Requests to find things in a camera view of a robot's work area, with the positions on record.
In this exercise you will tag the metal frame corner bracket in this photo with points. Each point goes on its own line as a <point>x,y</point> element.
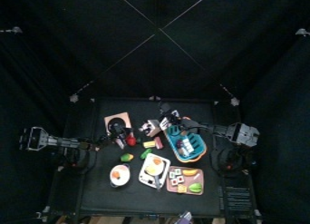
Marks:
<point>73,98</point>
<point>15,30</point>
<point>301,31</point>
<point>234,101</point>

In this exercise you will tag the yellow toy cheese piece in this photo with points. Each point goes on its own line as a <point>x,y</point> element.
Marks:
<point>182,189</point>

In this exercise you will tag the red toy strawberry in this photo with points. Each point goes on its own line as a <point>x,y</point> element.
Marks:
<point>131,140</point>

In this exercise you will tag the white toy tray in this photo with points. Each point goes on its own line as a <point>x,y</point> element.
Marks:
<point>154,170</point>

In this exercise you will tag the white toy pot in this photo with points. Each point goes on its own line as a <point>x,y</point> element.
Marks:
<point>119,175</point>

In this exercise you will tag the pink toy serving tray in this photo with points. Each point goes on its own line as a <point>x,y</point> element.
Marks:
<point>186,180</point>

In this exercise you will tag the pink toy block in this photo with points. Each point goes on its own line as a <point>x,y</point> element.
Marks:
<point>158,142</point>

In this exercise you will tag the green orange toy pepper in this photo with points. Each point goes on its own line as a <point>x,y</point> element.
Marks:
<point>126,157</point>

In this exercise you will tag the toy fried egg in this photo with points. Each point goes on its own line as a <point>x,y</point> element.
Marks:
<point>152,170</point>

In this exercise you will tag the yellow toy block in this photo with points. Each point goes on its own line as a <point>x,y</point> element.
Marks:
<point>148,144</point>

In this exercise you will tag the purple toy eggplant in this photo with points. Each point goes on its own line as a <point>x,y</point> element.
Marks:
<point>179,144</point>

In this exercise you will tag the silver toy utensil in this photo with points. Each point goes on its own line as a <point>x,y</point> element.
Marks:
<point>156,182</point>

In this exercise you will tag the pink square board black disc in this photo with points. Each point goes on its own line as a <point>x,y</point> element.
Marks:
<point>118,121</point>

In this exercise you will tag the white text label sticker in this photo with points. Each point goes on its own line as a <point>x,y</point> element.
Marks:
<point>238,197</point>

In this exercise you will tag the teal dish rack orange rim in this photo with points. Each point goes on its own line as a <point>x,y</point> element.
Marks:
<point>186,146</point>

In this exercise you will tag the orange toy food slice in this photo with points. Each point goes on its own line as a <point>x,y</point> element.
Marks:
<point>156,161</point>

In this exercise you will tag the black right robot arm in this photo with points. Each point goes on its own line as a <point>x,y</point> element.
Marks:
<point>238,134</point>

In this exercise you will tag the green toy leaf vegetable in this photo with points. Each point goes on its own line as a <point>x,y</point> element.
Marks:
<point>195,187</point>

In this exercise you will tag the yellow orange toy hotdog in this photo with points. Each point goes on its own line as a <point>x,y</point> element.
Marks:
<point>190,172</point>

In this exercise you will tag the white brown knife holder block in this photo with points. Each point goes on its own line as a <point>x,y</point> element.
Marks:
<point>152,128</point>

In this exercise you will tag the toy sushi piece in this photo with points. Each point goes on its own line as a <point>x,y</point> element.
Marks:
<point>174,182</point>
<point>180,179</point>
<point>172,175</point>
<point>178,171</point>

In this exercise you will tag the orange toy food piece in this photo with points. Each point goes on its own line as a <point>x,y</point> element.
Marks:
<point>116,174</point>

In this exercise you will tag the purple white packet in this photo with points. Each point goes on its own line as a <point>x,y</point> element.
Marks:
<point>186,217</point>

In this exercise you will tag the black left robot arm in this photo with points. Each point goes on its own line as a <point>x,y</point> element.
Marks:
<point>52,141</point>

